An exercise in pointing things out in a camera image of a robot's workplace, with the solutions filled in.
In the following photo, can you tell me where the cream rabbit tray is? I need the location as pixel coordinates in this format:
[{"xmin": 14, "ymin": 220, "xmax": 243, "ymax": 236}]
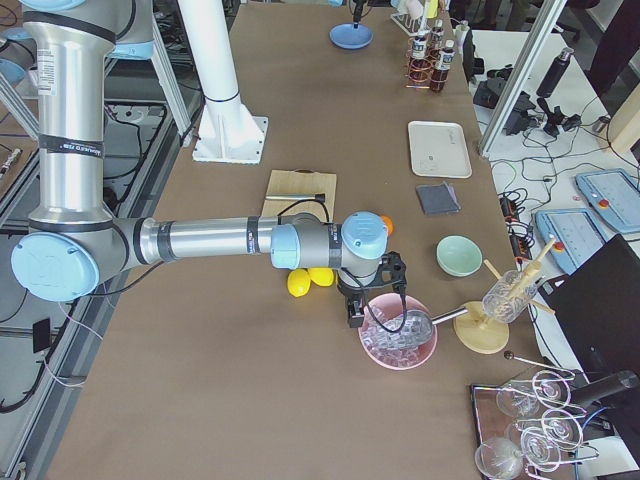
[{"xmin": 408, "ymin": 120, "xmax": 472, "ymax": 179}]

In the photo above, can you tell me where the copper wire bottle rack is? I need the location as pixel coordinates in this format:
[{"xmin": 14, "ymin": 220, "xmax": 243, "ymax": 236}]
[{"xmin": 405, "ymin": 19, "xmax": 455, "ymax": 93}]

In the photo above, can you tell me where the upper yellow lemon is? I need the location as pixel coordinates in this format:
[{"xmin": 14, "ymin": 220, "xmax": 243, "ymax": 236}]
[{"xmin": 307, "ymin": 267, "xmax": 335, "ymax": 287}]

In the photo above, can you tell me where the near teach pendant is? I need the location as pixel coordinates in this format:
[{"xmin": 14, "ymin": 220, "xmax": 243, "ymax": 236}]
[{"xmin": 534, "ymin": 208, "xmax": 608, "ymax": 275}]

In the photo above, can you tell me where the mint green bowl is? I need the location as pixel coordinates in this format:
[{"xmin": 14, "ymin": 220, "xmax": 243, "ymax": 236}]
[{"xmin": 436, "ymin": 235, "xmax": 483, "ymax": 277}]

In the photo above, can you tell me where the wooden cup stand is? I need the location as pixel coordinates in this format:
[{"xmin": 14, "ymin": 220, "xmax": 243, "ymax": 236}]
[{"xmin": 453, "ymin": 238, "xmax": 554, "ymax": 354}]

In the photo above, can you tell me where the pink ice bowl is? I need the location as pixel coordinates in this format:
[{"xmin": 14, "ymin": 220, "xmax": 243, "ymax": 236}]
[{"xmin": 358, "ymin": 293, "xmax": 438, "ymax": 370}]

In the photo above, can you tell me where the black water bottle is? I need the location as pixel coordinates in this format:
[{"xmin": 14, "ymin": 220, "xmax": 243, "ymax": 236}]
[{"xmin": 536, "ymin": 47, "xmax": 574, "ymax": 99}]

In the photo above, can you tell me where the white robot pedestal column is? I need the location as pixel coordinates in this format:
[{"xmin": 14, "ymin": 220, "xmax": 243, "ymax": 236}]
[{"xmin": 179, "ymin": 0, "xmax": 268, "ymax": 165}]

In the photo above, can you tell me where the right back tea bottle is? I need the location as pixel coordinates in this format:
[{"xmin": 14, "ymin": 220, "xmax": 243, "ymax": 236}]
[{"xmin": 408, "ymin": 30, "xmax": 428, "ymax": 85}]

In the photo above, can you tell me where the black power strip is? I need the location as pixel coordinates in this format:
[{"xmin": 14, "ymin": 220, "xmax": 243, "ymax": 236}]
[{"xmin": 499, "ymin": 192, "xmax": 535, "ymax": 260}]

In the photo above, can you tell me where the left back tea bottle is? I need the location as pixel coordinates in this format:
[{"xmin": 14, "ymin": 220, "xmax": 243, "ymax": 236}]
[{"xmin": 429, "ymin": 19, "xmax": 444, "ymax": 58}]

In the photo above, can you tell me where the steel muddler black tip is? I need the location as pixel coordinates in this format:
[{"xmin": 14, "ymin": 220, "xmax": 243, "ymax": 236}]
[{"xmin": 265, "ymin": 193, "xmax": 326, "ymax": 202}]

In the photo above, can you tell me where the clear glass on stand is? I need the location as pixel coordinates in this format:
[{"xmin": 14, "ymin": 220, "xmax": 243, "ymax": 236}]
[{"xmin": 482, "ymin": 270, "xmax": 537, "ymax": 324}]

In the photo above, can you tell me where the tea bottle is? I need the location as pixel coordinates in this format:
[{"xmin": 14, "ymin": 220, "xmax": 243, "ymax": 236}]
[
  {"xmin": 408, "ymin": 30, "xmax": 428, "ymax": 85},
  {"xmin": 429, "ymin": 19, "xmax": 444, "ymax": 58},
  {"xmin": 429, "ymin": 40, "xmax": 455, "ymax": 92}
]

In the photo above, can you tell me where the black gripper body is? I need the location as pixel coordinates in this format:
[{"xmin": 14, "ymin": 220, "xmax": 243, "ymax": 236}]
[{"xmin": 338, "ymin": 251, "xmax": 406, "ymax": 329}]

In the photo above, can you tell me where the yellow lemon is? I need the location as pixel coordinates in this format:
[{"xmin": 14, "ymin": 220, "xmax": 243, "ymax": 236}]
[
  {"xmin": 287, "ymin": 268, "xmax": 311, "ymax": 298},
  {"xmin": 307, "ymin": 267, "xmax": 335, "ymax": 287}
]

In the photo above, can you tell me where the far teach pendant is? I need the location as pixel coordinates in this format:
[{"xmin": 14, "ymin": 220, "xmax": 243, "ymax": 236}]
[{"xmin": 575, "ymin": 168, "xmax": 639, "ymax": 234}]

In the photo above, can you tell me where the grey folded cloth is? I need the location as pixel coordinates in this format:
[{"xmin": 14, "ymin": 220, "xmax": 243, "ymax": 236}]
[{"xmin": 416, "ymin": 182, "xmax": 461, "ymax": 216}]

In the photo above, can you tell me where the metal ice scoop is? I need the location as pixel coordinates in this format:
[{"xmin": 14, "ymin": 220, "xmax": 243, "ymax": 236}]
[{"xmin": 394, "ymin": 307, "xmax": 468, "ymax": 349}]

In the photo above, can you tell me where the orange fruit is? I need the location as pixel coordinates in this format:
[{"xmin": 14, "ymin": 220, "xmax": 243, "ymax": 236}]
[{"xmin": 380, "ymin": 215, "xmax": 395, "ymax": 236}]

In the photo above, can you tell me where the front tea bottle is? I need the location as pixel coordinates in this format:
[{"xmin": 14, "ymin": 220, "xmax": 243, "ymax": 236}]
[{"xmin": 429, "ymin": 40, "xmax": 455, "ymax": 92}]

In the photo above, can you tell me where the lower yellow lemon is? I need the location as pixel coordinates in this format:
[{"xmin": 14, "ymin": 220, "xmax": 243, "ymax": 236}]
[{"xmin": 287, "ymin": 268, "xmax": 311, "ymax": 298}]

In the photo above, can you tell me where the blue plate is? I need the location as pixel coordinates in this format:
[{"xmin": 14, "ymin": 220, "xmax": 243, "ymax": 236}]
[{"xmin": 329, "ymin": 23, "xmax": 374, "ymax": 50}]

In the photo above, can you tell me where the wooden cutting board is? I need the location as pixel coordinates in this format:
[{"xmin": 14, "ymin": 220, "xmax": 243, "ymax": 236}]
[{"xmin": 261, "ymin": 170, "xmax": 337, "ymax": 220}]

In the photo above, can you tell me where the wire glass rack tray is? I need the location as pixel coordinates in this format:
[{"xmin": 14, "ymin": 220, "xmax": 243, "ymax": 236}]
[{"xmin": 473, "ymin": 350, "xmax": 600, "ymax": 479}]

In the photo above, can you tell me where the teach pendant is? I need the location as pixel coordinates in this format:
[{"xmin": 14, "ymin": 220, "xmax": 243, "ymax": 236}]
[
  {"xmin": 534, "ymin": 208, "xmax": 608, "ymax": 275},
  {"xmin": 575, "ymin": 168, "xmax": 639, "ymax": 234}
]

